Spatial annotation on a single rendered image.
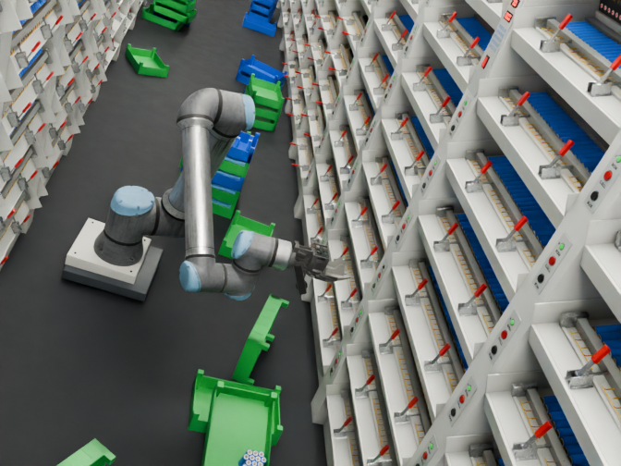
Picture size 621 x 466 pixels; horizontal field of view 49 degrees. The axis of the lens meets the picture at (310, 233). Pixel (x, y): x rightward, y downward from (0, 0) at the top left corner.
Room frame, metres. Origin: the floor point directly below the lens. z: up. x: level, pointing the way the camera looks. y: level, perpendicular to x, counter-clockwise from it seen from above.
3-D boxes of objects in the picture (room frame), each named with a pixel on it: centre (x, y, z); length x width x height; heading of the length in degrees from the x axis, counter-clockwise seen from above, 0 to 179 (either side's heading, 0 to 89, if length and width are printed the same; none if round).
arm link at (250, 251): (1.76, 0.14, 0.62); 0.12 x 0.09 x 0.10; 106
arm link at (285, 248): (1.78, 0.06, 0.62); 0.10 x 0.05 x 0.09; 16
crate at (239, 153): (2.98, 0.55, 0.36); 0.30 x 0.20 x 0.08; 98
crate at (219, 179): (2.98, 0.55, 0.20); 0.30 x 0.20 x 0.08; 98
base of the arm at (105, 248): (2.17, 0.67, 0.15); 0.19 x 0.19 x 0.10
